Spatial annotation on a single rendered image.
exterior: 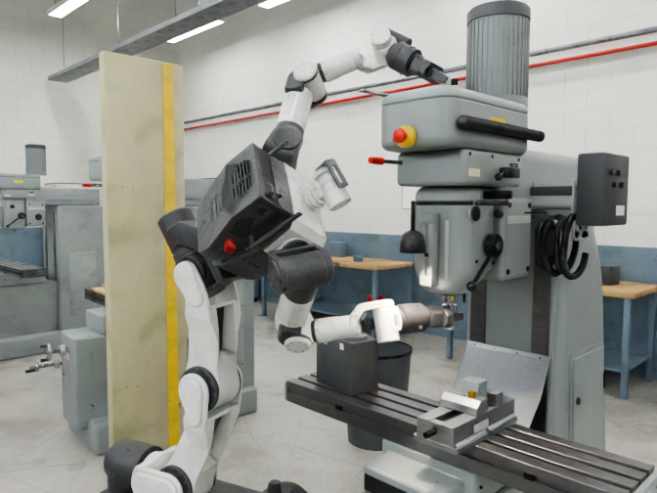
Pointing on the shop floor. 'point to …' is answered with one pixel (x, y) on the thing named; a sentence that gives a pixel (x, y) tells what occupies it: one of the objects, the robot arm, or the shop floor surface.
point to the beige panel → (142, 246)
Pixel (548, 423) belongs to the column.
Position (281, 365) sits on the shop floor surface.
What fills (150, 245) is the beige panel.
